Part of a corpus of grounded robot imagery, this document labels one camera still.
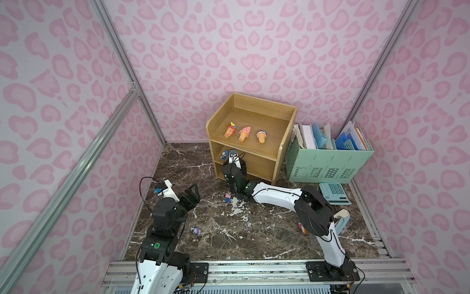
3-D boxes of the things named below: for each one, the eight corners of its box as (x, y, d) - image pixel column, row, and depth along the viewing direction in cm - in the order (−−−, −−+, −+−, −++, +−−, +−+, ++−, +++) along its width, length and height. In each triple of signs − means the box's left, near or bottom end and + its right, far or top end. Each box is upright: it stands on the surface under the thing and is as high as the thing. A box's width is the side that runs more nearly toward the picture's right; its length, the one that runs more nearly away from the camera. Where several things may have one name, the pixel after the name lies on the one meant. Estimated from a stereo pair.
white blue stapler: (326, 228, 86) (329, 225, 83) (337, 209, 92) (340, 206, 89) (338, 236, 84) (342, 234, 81) (349, 216, 90) (352, 213, 87)
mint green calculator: (325, 204, 94) (327, 201, 92) (319, 185, 101) (321, 182, 99) (348, 204, 94) (350, 201, 92) (340, 185, 101) (343, 182, 99)
